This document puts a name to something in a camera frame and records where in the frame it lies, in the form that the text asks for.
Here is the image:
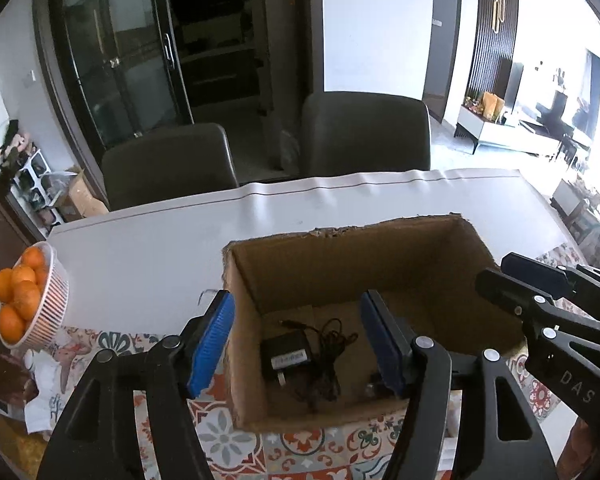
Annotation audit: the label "black power adapter with cable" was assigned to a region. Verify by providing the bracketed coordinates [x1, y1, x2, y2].
[260, 318, 358, 413]

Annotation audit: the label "brown cardboard box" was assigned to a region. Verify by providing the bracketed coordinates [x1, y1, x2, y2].
[221, 213, 527, 435]

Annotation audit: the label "patterned table runner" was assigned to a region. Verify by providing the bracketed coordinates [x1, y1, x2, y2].
[44, 242, 589, 480]

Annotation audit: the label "patterned tissue cover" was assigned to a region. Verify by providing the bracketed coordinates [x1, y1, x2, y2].
[23, 327, 99, 436]

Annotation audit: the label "white fruit basket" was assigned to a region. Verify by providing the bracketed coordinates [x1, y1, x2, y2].
[0, 242, 70, 350]

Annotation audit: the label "white tv cabinet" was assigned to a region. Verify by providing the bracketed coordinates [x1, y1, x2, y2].
[453, 103, 566, 158]

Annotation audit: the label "left dark dining chair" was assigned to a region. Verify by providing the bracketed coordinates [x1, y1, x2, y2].
[102, 122, 239, 210]

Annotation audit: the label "dark dining chair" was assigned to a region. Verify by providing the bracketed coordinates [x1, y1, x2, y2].
[102, 122, 239, 210]
[299, 91, 431, 177]

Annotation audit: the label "oranges in basket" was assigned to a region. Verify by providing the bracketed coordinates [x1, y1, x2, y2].
[0, 246, 48, 344]

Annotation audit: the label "woven yellow box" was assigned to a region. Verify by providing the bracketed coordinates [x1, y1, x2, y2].
[0, 414, 47, 479]

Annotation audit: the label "right dark dining chair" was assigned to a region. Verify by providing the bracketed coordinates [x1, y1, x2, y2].
[299, 91, 431, 177]

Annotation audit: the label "white shoe shelf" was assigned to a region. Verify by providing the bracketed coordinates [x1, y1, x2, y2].
[0, 145, 73, 237]

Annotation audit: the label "dark glass sliding door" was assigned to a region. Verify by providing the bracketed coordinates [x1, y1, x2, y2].
[32, 0, 326, 181]

